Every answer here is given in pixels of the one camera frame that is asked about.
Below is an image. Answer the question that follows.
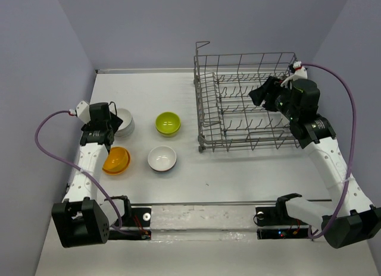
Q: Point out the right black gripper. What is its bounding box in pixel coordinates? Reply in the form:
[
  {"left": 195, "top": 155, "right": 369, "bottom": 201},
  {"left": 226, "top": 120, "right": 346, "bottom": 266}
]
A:
[{"left": 248, "top": 76, "right": 298, "bottom": 121}]

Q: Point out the white bowl stack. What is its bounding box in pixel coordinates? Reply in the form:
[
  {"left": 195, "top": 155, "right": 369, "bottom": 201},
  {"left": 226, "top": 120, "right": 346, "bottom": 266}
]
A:
[{"left": 115, "top": 108, "right": 135, "bottom": 138}]

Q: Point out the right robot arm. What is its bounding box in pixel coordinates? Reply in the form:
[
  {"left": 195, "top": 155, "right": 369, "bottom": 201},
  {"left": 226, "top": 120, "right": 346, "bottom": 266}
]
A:
[{"left": 249, "top": 76, "right": 380, "bottom": 249}]

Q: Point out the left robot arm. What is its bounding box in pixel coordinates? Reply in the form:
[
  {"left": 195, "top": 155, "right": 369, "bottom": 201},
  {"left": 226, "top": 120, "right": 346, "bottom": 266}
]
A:
[{"left": 51, "top": 102, "right": 132, "bottom": 248}]

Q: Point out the green bowl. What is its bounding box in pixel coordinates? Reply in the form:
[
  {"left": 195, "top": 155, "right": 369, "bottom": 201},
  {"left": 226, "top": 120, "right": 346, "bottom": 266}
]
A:
[{"left": 155, "top": 112, "right": 181, "bottom": 137}]

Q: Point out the white bowl red rim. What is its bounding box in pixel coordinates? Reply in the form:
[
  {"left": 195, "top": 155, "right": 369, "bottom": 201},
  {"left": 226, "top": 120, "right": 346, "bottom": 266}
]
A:
[{"left": 147, "top": 146, "right": 177, "bottom": 173}]

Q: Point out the orange bowl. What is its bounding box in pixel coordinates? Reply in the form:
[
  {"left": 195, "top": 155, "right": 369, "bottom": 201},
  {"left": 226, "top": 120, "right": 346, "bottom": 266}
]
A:
[{"left": 102, "top": 146, "right": 131, "bottom": 175}]

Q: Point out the grey wire dish rack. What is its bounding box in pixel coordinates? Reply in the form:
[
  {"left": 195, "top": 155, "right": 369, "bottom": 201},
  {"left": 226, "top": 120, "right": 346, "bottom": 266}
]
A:
[{"left": 193, "top": 41, "right": 299, "bottom": 153}]

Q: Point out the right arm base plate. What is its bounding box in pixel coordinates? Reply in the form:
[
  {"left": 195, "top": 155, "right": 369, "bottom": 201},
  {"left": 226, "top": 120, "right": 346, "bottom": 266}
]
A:
[{"left": 253, "top": 206, "right": 308, "bottom": 240}]

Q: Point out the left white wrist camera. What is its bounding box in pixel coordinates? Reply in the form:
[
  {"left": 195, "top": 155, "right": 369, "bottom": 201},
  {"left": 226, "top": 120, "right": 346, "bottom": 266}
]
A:
[{"left": 69, "top": 101, "right": 90, "bottom": 124}]

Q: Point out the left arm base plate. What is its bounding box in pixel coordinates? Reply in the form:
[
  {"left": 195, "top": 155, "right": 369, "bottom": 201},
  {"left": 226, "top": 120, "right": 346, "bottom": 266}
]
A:
[{"left": 108, "top": 206, "right": 152, "bottom": 241}]

